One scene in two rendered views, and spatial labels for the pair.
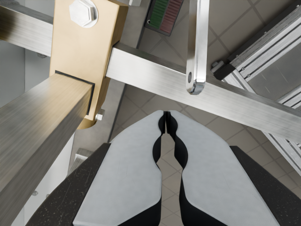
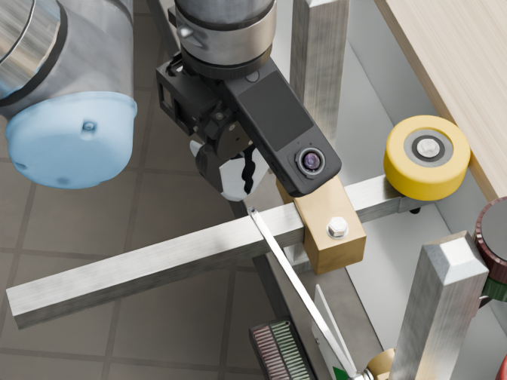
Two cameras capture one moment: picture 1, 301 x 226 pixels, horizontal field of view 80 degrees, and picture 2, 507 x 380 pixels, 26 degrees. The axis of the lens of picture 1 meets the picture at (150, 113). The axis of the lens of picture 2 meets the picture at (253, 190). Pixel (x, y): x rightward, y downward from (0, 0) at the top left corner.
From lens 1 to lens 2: 0.88 m
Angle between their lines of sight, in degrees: 19
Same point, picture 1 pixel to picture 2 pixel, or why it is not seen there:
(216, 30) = not seen: outside the picture
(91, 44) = (320, 214)
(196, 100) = (202, 237)
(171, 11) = (271, 352)
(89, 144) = not seen: hidden behind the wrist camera
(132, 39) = (291, 291)
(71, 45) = (333, 203)
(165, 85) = (239, 229)
